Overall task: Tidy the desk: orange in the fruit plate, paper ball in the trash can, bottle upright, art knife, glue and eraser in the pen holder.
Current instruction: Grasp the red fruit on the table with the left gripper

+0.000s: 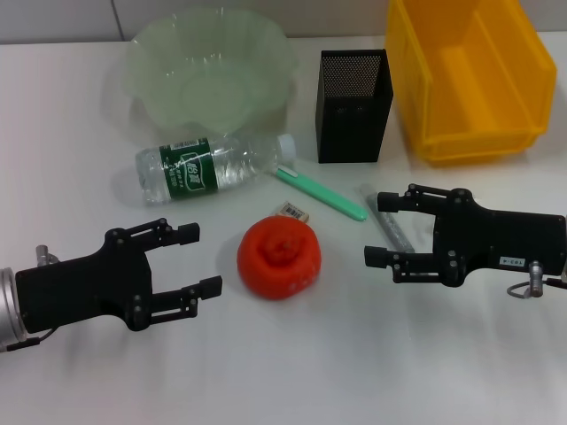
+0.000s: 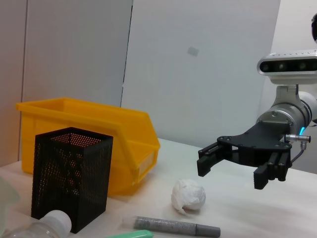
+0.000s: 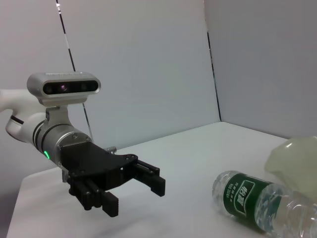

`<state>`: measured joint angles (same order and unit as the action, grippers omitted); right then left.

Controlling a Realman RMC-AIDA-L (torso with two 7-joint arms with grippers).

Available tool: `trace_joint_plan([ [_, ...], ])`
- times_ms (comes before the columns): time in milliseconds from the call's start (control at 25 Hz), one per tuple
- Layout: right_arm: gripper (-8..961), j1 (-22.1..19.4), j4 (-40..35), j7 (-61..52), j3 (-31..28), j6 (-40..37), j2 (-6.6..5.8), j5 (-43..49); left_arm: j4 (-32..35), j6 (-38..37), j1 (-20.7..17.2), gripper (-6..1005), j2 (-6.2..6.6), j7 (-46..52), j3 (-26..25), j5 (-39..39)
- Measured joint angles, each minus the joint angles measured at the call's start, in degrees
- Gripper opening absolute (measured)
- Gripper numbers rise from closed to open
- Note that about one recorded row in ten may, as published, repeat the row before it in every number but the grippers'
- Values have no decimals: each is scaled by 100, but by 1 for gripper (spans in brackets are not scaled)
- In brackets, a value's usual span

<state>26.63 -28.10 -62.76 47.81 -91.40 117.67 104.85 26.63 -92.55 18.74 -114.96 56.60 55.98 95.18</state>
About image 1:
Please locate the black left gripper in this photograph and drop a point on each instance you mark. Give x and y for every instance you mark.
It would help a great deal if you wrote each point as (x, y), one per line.
(80, 288)

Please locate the red-orange plush orange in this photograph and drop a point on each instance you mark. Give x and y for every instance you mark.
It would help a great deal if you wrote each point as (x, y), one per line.
(279, 257)

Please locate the clear green-label water bottle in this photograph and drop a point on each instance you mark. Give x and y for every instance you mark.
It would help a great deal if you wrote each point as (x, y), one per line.
(195, 170)

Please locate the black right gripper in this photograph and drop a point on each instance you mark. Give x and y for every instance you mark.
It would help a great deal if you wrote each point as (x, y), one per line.
(496, 239)

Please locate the green toothbrush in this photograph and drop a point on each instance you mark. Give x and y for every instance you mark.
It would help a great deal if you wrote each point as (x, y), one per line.
(328, 197)

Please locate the beige eraser with barcode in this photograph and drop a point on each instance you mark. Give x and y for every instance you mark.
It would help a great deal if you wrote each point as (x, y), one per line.
(294, 210)

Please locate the black mesh pen holder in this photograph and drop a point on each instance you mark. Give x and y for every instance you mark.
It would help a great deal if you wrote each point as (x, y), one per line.
(352, 119)

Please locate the grey glitter marker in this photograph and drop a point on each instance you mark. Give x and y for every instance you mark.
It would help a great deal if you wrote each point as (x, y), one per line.
(394, 230)

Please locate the translucent green fruit bowl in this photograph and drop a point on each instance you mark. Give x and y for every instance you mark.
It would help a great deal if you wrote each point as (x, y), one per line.
(208, 71)

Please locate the yellow plastic bin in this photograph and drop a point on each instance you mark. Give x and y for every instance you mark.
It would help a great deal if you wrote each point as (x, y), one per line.
(469, 88)

